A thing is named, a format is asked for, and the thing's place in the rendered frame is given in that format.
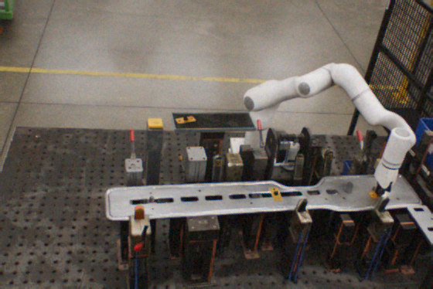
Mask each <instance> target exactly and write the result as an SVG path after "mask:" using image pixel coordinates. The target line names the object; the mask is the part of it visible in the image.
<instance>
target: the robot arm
mask: <svg viewBox="0 0 433 289"><path fill-rule="evenodd" d="M335 85H338V86H340V87H342V88H343V89H344V90H345V91H346V93H347V94H348V95H349V97H350V99H351V100H352V102H353V103H354V104H355V105H356V107H357V109H358V110H359V111H360V113H361V114H362V115H363V117H364V118H365V120H366V121H367V122H368V123H369V124H371V125H378V124H379V125H383V126H385V127H386V128H388V129H390V130H391V134H390V137H389V140H388V142H387V146H386V148H385V151H384V154H383V157H382V159H381V161H380V163H379V165H378V166H377V169H376V171H375V174H374V175H375V177H376V179H377V187H376V189H375V193H377V192H378V193H377V197H379V196H382V195H384V194H385V192H386V191H387V192H390V191H391V188H393V186H394V183H395V181H396V178H397V173H398V169H399V168H400V166H401V164H402V161H403V160H404V156H405V154H406V152H407V150H408V149H409V148H411V147H412V146H413V145H414V143H415V141H416V139H415V136H414V133H413V131H412V130H411V129H410V127H409V126H408V124H407V123H406V122H405V120H404V119H403V118H402V117H400V116H399V115H397V114H395V113H393V112H390V111H388V110H385V109H384V108H383V106H382V105H381V104H380V102H379V100H378V99H377V98H376V96H375V95H374V93H373V91H372V90H371V89H370V88H369V86H368V85H367V83H366V81H365V80H364V79H363V78H362V76H361V75H360V73H359V72H358V70H357V69H356V68H355V67H354V66H352V65H349V64H347V63H340V64H335V63H330V64H327V65H325V66H322V67H320V68H318V69H317V70H314V71H312V72H311V73H307V74H306V75H303V76H293V77H289V78H287V79H284V80H280V81H277V80H268V81H265V82H263V83H261V84H259V85H257V86H256V87H253V88H251V89H249V90H248V91H247V92H246V93H245V95H244V105H245V106H246V108H247V109H248V110H250V111H251V112H250V113H251V116H252V118H253V121H254V123H255V126H256V131H246V134H245V139H243V140H241V141H240V142H239V143H238V145H237V151H238V153H239V150H240V145H251V147H252V148H260V142H261V139H260V133H259V130H258V127H257V119H261V125H262V137H263V141H264V145H265V142H266V137H267V133H268V128H269V127H270V123H271V118H272V117H273V115H274V113H275V112H276V110H277V109H278V108H279V106H280V104H281V102H283V101H286V100H290V99H293V98H296V97H301V98H308V97H313V96H315V95H316V94H319V93H321V92H323V91H324V90H326V89H328V88H330V87H332V86H335Z"/></svg>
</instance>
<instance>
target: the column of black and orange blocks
mask: <svg viewBox="0 0 433 289"><path fill-rule="evenodd" d="M431 141H433V132H431V131H424V132H423V134H422V136H421V140H420V142H419V145H418V147H417V150H415V151H414V157H413V159H412V162H411V164H410V167H409V168H410V169H408V170H407V174H406V176H405V179H406V180H407V182H408V183H409V185H410V186H411V188H412V187H413V184H414V181H415V179H416V178H417V175H418V173H419V170H420V168H421V165H422V163H423V161H424V158H425V156H426V154H427V152H428V149H429V146H430V144H431Z"/></svg>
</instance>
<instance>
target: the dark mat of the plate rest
mask: <svg viewBox="0 0 433 289"><path fill-rule="evenodd" d="M172 116H173V120H174V124H175V128H176V129H181V128H254V125H253V122H252V120H251V117H250V115H249V113H224V114H172ZM189 116H193V117H194V118H195V119H196V120H195V121H191V122H186V123H182V124H179V123H178V122H177V121H176V118H181V117H189Z"/></svg>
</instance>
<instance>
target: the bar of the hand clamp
mask: <svg viewBox="0 0 433 289"><path fill-rule="evenodd" d="M375 138H377V134H376V131H375V130H374V129H367V133H366V137H365V140H364V144H363V150H362V154H361V158H362V159H363V160H364V157H365V155H366V156H367V161H365V162H366V164H367V165H368V164H369V160H370V154H371V151H372V147H373V141H374V139H375ZM362 164H363V161H362ZM362 164H361V165H362Z"/></svg>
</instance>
